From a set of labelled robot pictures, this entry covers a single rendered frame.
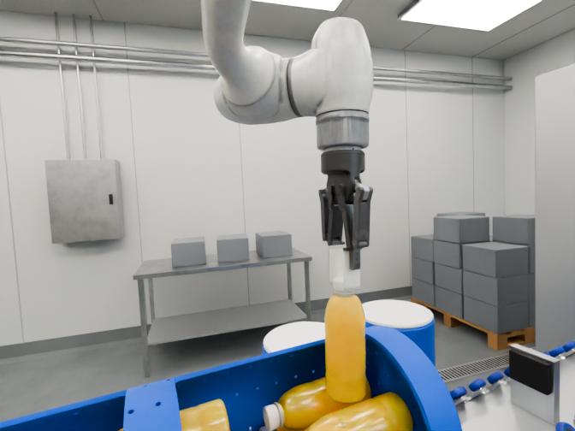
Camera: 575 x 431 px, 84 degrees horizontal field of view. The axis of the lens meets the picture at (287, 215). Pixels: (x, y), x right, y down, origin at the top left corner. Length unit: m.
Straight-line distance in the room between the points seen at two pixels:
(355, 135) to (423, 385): 0.41
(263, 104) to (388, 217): 4.11
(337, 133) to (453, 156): 4.81
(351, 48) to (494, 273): 3.10
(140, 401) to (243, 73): 0.49
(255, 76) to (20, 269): 3.83
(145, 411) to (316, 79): 0.53
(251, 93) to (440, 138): 4.72
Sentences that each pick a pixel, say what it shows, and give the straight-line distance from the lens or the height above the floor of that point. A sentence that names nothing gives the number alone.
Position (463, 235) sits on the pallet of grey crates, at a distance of 3.75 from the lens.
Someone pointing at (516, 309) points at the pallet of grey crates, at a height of 0.34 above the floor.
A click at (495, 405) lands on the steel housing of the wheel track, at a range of 1.12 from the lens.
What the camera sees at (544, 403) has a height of 0.97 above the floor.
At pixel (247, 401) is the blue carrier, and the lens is 0.74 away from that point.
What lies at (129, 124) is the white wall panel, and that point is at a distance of 3.94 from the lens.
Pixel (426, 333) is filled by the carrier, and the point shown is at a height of 1.00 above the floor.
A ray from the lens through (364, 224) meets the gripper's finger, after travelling 0.53.
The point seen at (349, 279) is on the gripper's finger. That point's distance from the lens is 0.56.
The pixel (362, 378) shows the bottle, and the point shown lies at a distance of 0.63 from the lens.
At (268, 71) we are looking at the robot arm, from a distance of 0.57.
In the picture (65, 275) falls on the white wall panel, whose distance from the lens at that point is 4.08.
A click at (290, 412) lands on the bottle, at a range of 0.66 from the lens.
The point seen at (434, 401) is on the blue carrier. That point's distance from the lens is 0.62.
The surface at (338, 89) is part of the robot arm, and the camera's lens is 0.54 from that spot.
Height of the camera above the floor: 1.50
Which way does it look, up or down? 3 degrees down
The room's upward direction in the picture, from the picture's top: 3 degrees counter-clockwise
